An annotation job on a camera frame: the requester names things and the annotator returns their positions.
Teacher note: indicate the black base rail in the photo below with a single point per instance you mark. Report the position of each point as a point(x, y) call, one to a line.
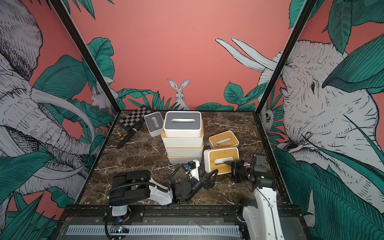
point(137, 213)

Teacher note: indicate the yellow lid tissue box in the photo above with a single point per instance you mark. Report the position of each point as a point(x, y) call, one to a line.
point(183, 160)

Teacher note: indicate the black frame post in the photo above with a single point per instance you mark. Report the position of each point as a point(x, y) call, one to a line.
point(299, 25)
point(67, 21)

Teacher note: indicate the grey lid tissue box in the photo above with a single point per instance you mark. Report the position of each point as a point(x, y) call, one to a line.
point(183, 124)
point(154, 122)

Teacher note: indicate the black white chessboard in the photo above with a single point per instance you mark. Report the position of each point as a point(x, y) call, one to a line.
point(134, 117)

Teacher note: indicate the green circuit board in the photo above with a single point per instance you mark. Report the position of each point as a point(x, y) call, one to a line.
point(120, 230)

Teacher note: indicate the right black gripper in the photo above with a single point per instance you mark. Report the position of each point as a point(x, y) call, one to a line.
point(239, 163)

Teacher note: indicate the white slotted cable duct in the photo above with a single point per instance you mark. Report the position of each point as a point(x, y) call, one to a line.
point(141, 230)

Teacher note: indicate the small bamboo lid tissue box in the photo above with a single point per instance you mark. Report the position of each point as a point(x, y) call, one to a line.
point(223, 140)

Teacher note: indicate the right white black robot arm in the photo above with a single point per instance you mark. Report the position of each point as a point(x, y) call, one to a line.
point(263, 220)

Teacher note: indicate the left black frame post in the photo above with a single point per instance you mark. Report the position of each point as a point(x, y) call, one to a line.
point(67, 21)

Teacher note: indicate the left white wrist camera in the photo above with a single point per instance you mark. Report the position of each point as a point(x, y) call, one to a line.
point(193, 170)

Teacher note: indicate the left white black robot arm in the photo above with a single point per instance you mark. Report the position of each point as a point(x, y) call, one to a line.
point(131, 187)

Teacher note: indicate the right black frame post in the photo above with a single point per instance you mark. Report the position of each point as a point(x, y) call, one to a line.
point(299, 25)

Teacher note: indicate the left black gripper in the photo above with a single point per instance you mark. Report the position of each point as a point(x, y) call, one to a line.
point(207, 184)

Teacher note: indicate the large bamboo lid tissue box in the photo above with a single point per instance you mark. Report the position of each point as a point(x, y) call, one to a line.
point(184, 152)

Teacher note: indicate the edge bamboo tissue box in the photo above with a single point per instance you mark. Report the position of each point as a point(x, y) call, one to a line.
point(214, 159)

